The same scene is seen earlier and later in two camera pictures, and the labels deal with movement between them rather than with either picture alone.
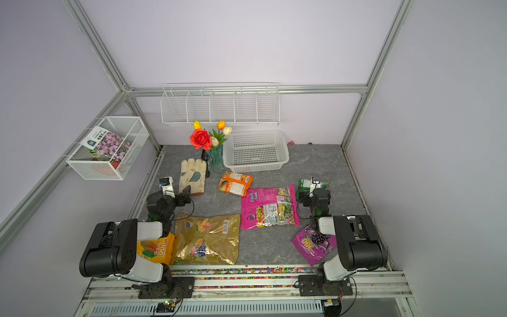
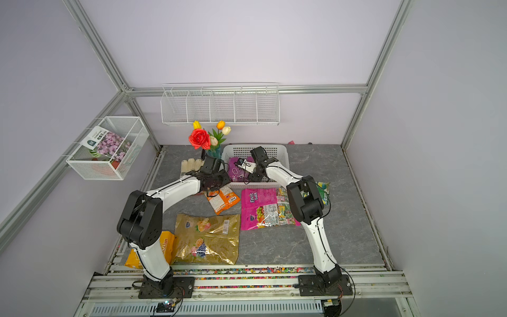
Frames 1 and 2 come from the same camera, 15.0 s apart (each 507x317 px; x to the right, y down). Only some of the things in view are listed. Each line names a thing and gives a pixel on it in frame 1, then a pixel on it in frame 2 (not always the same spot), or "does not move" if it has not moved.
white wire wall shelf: (220, 104) does not move
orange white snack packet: (235, 183) -> (222, 200)
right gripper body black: (312, 210) -> (255, 174)
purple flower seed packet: (107, 143) does not move
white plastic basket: (255, 150) -> (278, 153)
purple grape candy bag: (313, 246) -> (237, 173)
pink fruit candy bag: (265, 207) does not move
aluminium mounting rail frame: (254, 291) does not move
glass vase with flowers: (201, 139) does not move
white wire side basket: (109, 148) does not move
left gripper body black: (179, 202) -> (220, 179)
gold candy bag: (211, 240) does not move
